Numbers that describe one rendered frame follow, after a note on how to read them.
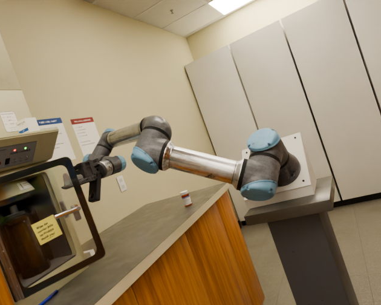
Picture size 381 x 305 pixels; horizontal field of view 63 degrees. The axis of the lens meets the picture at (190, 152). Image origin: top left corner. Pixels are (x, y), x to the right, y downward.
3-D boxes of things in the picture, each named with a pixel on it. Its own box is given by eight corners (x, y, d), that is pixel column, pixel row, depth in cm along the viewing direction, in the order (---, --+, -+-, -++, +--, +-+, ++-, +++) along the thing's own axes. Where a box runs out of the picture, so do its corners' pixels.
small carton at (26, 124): (20, 138, 115) (15, 122, 114) (32, 136, 119) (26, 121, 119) (30, 133, 113) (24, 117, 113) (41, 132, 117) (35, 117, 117)
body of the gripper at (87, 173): (68, 167, 123) (89, 161, 134) (75, 188, 123) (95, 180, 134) (81, 162, 119) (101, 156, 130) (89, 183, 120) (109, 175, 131)
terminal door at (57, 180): (19, 301, 100) (-27, 185, 98) (106, 255, 117) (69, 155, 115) (19, 302, 99) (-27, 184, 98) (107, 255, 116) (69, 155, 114)
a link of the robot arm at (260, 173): (284, 156, 108) (139, 122, 118) (277, 194, 100) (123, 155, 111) (277, 172, 118) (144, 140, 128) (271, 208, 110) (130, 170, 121)
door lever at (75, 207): (53, 221, 108) (51, 213, 108) (80, 210, 114) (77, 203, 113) (55, 221, 104) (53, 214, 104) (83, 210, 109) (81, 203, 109)
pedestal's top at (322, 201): (335, 183, 134) (332, 175, 134) (333, 210, 106) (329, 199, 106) (265, 199, 149) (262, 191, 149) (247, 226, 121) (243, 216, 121)
